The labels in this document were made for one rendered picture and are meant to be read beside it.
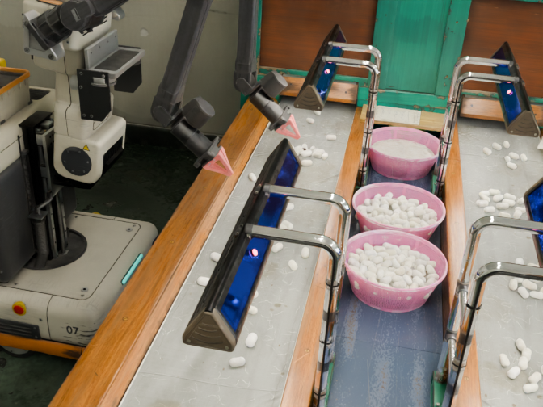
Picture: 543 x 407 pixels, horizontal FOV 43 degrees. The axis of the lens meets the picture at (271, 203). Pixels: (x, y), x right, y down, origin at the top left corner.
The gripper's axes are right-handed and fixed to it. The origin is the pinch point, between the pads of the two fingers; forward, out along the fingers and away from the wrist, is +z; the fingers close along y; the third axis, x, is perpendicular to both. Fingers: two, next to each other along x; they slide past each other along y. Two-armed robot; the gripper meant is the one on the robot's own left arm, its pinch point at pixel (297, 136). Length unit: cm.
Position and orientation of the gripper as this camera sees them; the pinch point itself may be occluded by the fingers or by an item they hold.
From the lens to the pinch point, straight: 224.7
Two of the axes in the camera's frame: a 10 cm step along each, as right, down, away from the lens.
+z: 7.0, 6.8, 2.1
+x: -6.8, 5.6, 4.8
